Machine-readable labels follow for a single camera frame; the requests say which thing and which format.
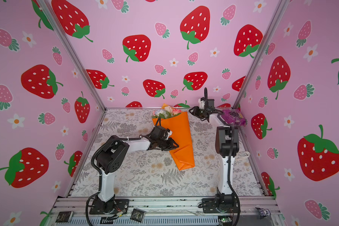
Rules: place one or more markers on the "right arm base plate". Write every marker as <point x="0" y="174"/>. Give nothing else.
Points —
<point x="212" y="205"/>

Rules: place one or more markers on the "white rose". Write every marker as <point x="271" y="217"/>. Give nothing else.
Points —
<point x="161" y="113"/>

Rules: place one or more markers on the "black tag left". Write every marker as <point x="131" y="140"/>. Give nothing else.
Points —
<point x="64" y="217"/>

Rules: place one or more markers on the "black tag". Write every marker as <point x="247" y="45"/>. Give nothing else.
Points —
<point x="64" y="217"/>
<point x="138" y="215"/>

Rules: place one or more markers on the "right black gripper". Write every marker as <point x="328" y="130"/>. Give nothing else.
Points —
<point x="196" y="111"/>

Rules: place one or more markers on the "black tag middle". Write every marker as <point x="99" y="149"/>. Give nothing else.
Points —
<point x="138" y="215"/>

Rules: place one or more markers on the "orange wrapping paper sheet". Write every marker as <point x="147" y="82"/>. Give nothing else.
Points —
<point x="179" y="125"/>

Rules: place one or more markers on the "aluminium front rail frame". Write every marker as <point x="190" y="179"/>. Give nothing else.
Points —
<point x="171" y="211"/>

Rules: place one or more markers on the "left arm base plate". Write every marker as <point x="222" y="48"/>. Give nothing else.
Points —
<point x="113" y="206"/>

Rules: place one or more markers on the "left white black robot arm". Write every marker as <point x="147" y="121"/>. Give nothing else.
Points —
<point x="110" y="156"/>

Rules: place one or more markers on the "light pink fake rose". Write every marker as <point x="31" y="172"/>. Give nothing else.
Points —
<point x="169" y="109"/>

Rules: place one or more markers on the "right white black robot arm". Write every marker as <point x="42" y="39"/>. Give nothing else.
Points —
<point x="227" y="146"/>

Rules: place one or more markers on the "white ribbon strip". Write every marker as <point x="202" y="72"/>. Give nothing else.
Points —
<point x="243" y="155"/>

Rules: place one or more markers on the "purple snack packet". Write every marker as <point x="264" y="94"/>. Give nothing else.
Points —
<point x="233" y="117"/>

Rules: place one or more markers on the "aluminium corner post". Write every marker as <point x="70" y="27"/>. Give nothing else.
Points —
<point x="274" y="22"/>
<point x="48" y="11"/>

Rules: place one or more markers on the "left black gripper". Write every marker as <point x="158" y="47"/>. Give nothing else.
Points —
<point x="170" y="144"/>

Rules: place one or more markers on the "left aluminium corner post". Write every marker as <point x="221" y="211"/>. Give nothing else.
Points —
<point x="48" y="11"/>

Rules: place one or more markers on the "right aluminium corner post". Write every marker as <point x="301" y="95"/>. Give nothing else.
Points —
<point x="274" y="22"/>

